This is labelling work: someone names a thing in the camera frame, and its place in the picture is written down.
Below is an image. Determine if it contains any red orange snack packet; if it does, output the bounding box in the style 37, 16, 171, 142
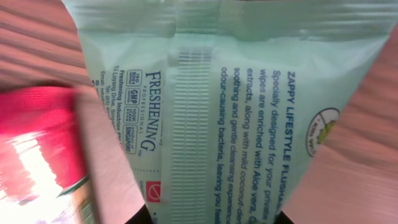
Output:
1, 86, 100, 224

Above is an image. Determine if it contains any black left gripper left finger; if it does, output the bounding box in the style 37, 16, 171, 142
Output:
125, 205, 153, 224

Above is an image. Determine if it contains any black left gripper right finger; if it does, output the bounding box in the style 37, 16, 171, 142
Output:
274, 211, 294, 224

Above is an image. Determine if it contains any mint green wipes packet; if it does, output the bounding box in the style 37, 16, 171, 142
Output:
65, 0, 397, 223

